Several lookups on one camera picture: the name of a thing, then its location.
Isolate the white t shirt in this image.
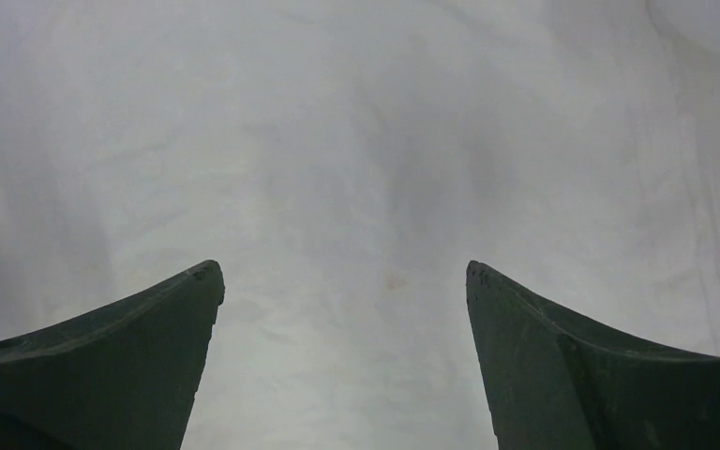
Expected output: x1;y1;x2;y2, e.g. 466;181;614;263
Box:
0;1;720;449

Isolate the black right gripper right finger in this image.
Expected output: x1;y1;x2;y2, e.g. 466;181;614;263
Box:
466;261;720;449

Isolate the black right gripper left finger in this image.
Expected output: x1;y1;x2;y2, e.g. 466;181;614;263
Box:
0;260;225;450

